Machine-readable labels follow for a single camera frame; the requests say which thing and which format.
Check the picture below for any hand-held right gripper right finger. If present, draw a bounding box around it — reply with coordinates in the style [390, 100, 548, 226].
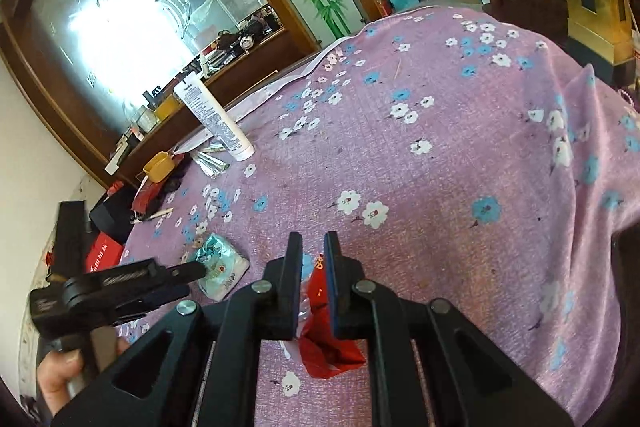
[323, 231, 575, 427]

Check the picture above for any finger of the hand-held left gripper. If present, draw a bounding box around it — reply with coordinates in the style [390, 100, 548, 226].
[112, 283, 192, 325]
[85, 258, 208, 294]

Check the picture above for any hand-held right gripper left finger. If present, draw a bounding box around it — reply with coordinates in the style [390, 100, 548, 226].
[52, 232, 304, 427]

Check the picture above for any red plastic wrapper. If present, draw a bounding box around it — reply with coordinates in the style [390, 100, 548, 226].
[298, 252, 366, 380]

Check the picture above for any green and white packet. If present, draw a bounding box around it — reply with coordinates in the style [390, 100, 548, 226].
[192, 232, 251, 300]

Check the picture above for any person's left hand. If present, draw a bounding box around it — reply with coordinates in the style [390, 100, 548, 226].
[37, 337, 132, 418]

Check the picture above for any red gift bag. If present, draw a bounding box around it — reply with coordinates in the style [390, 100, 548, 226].
[84, 232, 125, 275]

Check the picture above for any wooden chopsticks pair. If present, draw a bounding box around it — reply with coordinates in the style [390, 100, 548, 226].
[130, 207, 175, 224]

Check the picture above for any black gift bag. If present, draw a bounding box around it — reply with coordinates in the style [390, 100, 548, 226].
[90, 187, 138, 244]

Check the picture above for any red packet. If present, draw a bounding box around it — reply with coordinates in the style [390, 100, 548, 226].
[132, 182, 166, 212]

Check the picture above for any red black flat item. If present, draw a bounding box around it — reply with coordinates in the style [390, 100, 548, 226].
[150, 154, 194, 204]

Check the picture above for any yellow plastic box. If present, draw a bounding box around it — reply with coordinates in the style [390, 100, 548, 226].
[142, 152, 174, 182]

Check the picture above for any white jar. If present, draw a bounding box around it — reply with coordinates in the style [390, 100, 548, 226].
[132, 107, 161, 134]

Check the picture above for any white lotion tube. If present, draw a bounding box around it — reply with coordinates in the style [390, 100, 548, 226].
[173, 73, 256, 162]

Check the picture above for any wood-framed frosted glass partition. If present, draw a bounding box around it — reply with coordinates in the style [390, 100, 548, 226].
[0, 0, 381, 188]

